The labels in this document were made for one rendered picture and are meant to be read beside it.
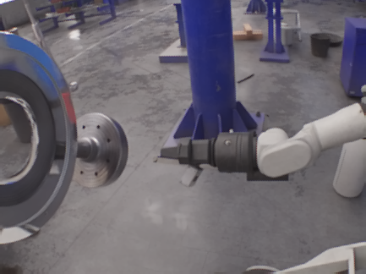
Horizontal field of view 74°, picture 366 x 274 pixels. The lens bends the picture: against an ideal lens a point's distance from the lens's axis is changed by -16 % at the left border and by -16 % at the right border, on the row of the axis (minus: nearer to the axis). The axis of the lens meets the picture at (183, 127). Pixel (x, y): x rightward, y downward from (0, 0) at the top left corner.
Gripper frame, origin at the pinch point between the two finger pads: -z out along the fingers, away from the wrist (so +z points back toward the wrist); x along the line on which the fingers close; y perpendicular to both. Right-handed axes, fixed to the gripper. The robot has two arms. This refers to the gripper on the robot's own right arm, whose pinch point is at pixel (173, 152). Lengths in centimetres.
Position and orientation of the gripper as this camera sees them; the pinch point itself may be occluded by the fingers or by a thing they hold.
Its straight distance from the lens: 66.4
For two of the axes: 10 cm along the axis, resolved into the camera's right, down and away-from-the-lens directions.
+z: 9.4, -0.2, -3.3
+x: 3.3, 1.4, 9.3
